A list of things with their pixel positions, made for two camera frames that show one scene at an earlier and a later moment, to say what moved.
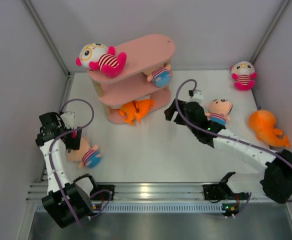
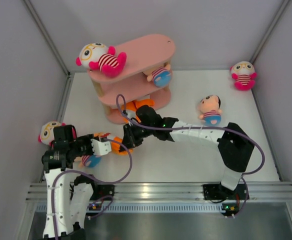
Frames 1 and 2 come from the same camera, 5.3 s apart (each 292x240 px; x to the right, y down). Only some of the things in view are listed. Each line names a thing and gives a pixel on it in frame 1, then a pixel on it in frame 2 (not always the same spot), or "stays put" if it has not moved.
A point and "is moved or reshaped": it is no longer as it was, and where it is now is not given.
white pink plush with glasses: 243,73 stays put
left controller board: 96,206 stays put
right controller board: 230,208 stays put
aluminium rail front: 138,191 stays put
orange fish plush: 143,106 stays put
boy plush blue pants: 218,110 is moved or reshaped
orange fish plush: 263,122 → 115,146
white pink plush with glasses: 98,56 stays put
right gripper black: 170,112 → 130,138
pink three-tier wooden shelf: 131,84 stays put
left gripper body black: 73,143 → 83,145
